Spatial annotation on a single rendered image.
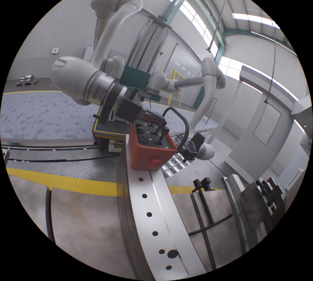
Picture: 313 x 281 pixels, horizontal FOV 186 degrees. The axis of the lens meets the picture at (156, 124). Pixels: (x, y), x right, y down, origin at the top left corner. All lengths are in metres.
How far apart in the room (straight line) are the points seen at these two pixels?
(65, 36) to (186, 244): 7.17
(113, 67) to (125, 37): 6.00
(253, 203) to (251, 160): 2.16
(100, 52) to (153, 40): 0.95
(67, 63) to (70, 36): 6.57
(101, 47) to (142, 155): 0.44
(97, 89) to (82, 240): 0.69
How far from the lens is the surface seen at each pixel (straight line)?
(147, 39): 1.31
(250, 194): 1.18
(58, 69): 0.30
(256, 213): 1.17
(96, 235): 0.66
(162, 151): 0.27
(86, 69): 0.26
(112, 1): 0.70
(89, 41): 6.55
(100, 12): 0.74
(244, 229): 1.31
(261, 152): 3.19
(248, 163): 3.21
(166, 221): 0.31
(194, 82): 0.92
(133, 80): 1.14
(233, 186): 1.38
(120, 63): 0.96
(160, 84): 1.06
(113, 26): 0.49
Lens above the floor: 0.96
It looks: 23 degrees down
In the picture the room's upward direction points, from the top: 24 degrees clockwise
